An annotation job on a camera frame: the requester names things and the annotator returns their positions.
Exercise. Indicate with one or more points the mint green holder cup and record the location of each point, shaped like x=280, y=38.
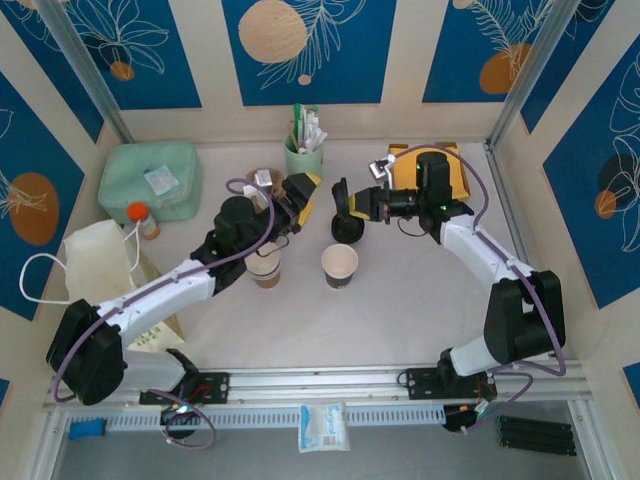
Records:
x=302, y=165

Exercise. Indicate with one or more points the long aluminium base rail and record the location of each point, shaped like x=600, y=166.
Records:
x=320, y=382

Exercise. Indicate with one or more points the green storage box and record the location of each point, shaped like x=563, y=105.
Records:
x=130, y=170

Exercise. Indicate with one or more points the aluminium frame post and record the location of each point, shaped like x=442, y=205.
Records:
x=85, y=65
x=530, y=70

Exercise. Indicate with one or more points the right aluminium frame post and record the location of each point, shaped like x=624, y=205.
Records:
x=530, y=70

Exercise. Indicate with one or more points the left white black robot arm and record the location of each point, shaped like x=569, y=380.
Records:
x=150, y=300

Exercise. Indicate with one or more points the brown pulp cup carrier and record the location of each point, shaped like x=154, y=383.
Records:
x=249, y=176

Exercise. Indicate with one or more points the white blue wipes pack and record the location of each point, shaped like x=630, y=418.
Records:
x=322, y=430

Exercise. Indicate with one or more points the green white stick packet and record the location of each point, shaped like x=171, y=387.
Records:
x=299, y=122

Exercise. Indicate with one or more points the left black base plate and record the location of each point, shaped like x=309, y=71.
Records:
x=215, y=387

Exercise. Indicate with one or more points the stack of black lids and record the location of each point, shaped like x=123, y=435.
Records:
x=345, y=232

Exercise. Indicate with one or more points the brown cardboard napkin tray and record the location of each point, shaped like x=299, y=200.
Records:
x=446, y=145

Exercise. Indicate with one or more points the paper coffee cups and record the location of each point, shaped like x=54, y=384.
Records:
x=265, y=272

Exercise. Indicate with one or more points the wooden stirrer sticks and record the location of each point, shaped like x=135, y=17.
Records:
x=293, y=136

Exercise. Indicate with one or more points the white paper carry bag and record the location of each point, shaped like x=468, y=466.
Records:
x=95, y=270

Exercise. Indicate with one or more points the orange capped small bottle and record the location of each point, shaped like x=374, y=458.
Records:
x=140, y=215

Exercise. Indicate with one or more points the black ridged block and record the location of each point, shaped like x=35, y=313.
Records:
x=535, y=436

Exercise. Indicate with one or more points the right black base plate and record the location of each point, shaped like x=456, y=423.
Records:
x=420, y=385

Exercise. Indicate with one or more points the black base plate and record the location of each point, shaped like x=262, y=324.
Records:
x=420, y=385
x=215, y=387

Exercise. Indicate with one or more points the small blue plastic block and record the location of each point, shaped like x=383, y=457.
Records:
x=86, y=430

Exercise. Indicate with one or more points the left aluminium frame post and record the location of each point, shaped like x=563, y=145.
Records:
x=85, y=65

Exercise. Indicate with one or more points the white paper sachets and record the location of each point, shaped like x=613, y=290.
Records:
x=316, y=130

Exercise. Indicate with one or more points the black paper coffee cup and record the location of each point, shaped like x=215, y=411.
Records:
x=340, y=265

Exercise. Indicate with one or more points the small clear wipe sachet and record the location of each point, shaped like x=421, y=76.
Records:
x=160, y=180

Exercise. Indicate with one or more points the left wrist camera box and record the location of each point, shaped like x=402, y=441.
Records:
x=267, y=177

